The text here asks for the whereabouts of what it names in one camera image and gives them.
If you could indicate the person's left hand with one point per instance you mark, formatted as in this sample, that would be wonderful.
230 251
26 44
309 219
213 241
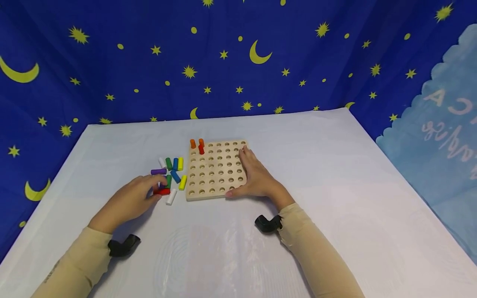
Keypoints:
128 203

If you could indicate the person's right thumb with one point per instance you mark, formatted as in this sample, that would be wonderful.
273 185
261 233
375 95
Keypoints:
235 192

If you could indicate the wooden pegboard with holes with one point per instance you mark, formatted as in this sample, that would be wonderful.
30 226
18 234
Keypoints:
212 174

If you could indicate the person's right hand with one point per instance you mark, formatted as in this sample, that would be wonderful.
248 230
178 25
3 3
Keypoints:
259 180

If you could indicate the person's left fingers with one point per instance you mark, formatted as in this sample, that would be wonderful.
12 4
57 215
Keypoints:
152 180

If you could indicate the person's right fingers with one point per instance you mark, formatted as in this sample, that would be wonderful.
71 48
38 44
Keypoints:
246 159

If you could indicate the black wrist band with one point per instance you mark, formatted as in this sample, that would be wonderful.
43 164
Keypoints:
123 245
267 224

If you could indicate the person's left thumb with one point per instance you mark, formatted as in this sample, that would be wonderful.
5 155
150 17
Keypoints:
154 198

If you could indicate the pile of coloured wooden pegs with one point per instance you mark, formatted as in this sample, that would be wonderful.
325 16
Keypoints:
175 176

